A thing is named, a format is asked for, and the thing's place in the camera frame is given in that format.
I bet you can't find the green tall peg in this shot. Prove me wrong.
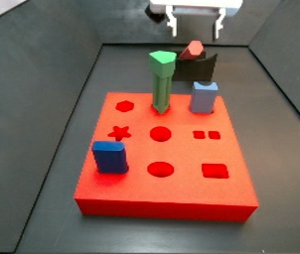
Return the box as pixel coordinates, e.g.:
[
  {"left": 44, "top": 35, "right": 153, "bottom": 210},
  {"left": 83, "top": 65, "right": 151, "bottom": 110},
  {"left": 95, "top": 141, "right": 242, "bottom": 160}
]
[{"left": 149, "top": 51, "right": 177, "bottom": 114}]

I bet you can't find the black curved holder block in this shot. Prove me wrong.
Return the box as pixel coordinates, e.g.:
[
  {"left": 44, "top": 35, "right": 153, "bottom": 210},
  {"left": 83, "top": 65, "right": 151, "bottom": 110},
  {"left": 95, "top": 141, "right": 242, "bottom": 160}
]
[{"left": 173, "top": 53, "right": 218, "bottom": 81}]

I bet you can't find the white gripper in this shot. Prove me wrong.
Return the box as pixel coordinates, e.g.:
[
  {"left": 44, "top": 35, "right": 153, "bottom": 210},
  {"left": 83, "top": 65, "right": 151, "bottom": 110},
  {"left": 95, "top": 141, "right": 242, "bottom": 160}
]
[{"left": 149, "top": 0, "right": 242, "bottom": 41}]

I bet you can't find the red hexagon peg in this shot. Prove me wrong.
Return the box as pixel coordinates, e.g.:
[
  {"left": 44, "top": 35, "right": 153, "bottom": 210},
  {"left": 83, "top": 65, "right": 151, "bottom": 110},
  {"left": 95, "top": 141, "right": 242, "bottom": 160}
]
[{"left": 179, "top": 41, "right": 204, "bottom": 60}]

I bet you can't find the red shape sorter board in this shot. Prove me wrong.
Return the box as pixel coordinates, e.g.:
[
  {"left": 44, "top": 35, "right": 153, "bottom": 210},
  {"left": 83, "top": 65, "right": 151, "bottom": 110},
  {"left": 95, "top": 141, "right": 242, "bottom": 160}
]
[{"left": 75, "top": 92, "right": 258, "bottom": 222}]

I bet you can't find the dark blue peg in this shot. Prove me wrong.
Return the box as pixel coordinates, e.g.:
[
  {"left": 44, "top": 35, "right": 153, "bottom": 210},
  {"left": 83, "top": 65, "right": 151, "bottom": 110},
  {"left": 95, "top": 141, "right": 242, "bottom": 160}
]
[{"left": 91, "top": 141, "right": 129, "bottom": 174}]

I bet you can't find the light blue peg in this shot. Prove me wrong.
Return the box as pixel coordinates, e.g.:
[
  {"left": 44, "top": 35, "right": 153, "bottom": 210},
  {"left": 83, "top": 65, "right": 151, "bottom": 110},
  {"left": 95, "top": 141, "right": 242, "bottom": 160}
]
[{"left": 190, "top": 81, "right": 220, "bottom": 113}]

